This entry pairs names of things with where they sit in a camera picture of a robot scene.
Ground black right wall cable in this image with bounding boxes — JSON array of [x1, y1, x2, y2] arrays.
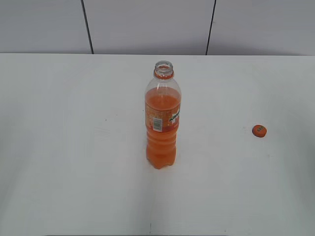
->
[[205, 0, 218, 55]]

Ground black wall cable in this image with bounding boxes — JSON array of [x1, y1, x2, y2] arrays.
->
[[80, 0, 95, 54], [205, 0, 218, 55]]

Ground black left wall cable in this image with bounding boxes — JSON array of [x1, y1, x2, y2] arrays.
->
[[80, 0, 95, 54]]

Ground orange bottle cap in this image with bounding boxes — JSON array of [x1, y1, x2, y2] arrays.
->
[[252, 124, 267, 138]]

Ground orange soda plastic bottle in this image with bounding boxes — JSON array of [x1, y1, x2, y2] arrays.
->
[[145, 60, 182, 169]]

